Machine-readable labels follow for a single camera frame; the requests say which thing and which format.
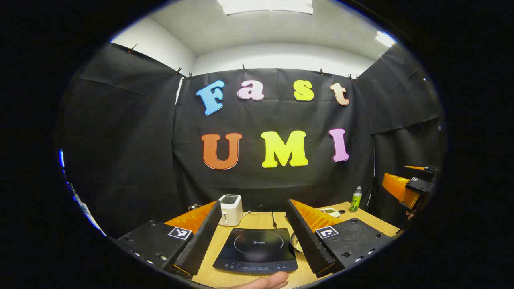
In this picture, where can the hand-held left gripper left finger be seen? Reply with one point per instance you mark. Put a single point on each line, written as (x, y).
(202, 241)

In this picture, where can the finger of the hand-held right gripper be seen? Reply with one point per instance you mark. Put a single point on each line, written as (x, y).
(421, 168)
(397, 188)

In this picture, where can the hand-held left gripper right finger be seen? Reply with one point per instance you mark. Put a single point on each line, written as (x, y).
(307, 241)

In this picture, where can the stainless steel pot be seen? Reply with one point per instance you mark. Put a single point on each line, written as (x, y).
(297, 244)

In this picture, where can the black induction cooktop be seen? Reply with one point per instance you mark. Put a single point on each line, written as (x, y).
(257, 251)

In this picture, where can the white divided tray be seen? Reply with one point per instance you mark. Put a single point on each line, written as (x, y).
(329, 211)

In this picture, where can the white toaster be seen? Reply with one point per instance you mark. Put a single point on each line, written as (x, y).
(231, 208)

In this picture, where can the green drink bottle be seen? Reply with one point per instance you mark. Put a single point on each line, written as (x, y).
(355, 200)

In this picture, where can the black backdrop cloth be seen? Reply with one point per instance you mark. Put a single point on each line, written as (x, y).
(140, 140)

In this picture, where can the ceiling light panel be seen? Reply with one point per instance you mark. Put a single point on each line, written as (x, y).
(265, 6)
(385, 39)

